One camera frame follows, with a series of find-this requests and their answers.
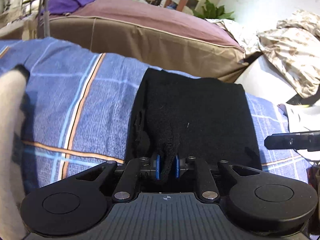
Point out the black knitted garment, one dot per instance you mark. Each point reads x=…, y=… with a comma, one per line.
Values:
x=174, y=116

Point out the white pillow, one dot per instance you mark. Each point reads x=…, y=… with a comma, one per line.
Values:
x=263, y=80

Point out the brown and mauve bed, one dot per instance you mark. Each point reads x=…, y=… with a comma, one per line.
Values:
x=161, y=37

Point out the beige patterned crumpled duvet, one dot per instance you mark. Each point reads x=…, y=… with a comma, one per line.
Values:
x=292, y=48

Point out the blue plaid bed sheet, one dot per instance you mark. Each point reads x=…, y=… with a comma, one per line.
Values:
x=78, y=105

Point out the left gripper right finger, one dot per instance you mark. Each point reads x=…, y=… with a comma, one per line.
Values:
x=195, y=176

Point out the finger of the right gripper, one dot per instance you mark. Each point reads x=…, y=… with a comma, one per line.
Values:
x=309, y=141

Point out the white garment at right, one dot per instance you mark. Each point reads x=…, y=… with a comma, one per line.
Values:
x=301, y=118

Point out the green potted plant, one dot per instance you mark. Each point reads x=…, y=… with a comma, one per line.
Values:
x=211, y=11

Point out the grey cloth at left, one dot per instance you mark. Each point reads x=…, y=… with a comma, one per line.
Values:
x=13, y=85

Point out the purple cloth on bed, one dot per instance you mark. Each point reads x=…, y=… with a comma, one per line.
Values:
x=61, y=7

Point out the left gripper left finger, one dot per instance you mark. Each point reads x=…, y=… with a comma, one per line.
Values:
x=134, y=176

